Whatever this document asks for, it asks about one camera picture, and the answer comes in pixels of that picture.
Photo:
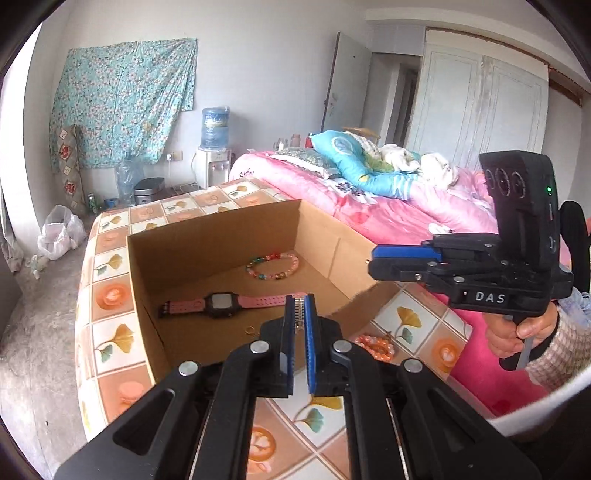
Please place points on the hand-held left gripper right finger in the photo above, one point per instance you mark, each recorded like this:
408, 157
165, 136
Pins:
310, 341

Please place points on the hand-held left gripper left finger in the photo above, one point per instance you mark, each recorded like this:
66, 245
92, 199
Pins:
290, 332

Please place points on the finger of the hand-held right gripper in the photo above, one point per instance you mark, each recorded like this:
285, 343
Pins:
397, 271
401, 252

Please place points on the silver metal watch band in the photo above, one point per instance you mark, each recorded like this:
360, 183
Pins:
300, 309

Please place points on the brown cardboard box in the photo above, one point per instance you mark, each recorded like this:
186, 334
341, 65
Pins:
221, 267

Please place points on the person's right forearm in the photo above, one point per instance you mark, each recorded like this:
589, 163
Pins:
563, 355

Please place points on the person's right hand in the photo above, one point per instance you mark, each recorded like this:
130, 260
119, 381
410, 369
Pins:
499, 339

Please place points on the white crumpled clothes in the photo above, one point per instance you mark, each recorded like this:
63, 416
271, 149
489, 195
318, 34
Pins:
434, 168

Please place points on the white wardrobe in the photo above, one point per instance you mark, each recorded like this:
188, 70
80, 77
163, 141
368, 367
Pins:
485, 106

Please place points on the blue patterned quilt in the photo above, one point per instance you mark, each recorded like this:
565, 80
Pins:
341, 152

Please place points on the grey patterned pillow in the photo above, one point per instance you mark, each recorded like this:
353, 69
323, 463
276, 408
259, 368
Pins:
304, 159

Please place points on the white door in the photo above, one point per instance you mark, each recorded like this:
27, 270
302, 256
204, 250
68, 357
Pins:
346, 83

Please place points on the tile-pattern tablecloth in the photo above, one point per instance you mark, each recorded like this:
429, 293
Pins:
115, 295

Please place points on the white water dispenser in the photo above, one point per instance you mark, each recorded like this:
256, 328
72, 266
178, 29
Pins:
212, 168

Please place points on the grey rice cooker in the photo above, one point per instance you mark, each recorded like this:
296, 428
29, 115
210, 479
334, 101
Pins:
148, 189

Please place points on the white cloth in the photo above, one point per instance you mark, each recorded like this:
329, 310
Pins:
554, 410

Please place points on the blue water jug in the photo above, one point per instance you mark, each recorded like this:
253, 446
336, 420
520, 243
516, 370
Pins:
215, 127

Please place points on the clear large water bottle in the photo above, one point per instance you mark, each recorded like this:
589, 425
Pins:
127, 180

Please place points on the white plastic bag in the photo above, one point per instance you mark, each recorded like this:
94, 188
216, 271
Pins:
57, 235

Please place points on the red patterned cushion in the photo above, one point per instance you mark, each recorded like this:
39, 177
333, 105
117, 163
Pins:
69, 170

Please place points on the white wall socket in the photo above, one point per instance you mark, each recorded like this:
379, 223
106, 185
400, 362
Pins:
174, 156

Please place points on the teal floral wall cloth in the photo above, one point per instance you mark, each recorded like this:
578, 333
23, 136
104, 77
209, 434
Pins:
124, 92

